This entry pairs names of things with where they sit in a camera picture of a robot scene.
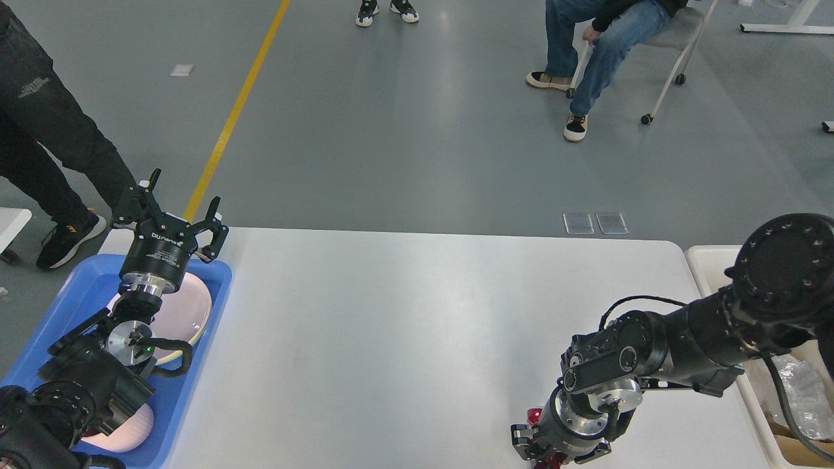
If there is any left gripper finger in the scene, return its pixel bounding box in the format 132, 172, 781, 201
109, 168, 167, 231
186, 196, 229, 263

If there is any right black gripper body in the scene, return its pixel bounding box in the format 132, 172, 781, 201
537, 386, 637, 460

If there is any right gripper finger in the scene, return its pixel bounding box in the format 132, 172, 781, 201
510, 423, 546, 462
573, 440, 612, 465

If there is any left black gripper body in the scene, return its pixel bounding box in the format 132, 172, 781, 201
119, 218, 197, 294

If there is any crushed red can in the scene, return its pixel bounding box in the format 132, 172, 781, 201
525, 408, 566, 468

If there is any pink plate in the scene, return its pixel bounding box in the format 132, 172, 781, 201
104, 272, 212, 365

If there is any pink mug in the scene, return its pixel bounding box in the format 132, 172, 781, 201
81, 403, 154, 453

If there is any brown paper bag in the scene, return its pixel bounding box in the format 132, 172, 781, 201
773, 434, 833, 468

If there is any aluminium foil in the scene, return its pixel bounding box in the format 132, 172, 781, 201
773, 354, 833, 442

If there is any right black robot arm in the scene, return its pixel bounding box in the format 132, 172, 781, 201
510, 214, 833, 468

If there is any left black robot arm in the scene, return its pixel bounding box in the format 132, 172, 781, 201
2, 169, 229, 468

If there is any white side table left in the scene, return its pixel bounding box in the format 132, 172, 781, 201
1, 207, 32, 265

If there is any person in dark clothes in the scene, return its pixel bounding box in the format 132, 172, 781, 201
1, 4, 136, 270

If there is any white paper on floor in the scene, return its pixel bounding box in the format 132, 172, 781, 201
169, 63, 195, 78

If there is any blue plastic tray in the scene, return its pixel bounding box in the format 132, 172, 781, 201
2, 253, 233, 468

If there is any left clear floor plate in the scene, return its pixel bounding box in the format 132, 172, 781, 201
562, 212, 596, 235

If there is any white plastic bin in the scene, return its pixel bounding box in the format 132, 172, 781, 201
684, 244, 833, 468

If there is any person in blue jeans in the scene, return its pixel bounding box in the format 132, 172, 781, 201
525, 1, 687, 142

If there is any white table frame corner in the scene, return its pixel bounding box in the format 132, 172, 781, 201
739, 1, 833, 36

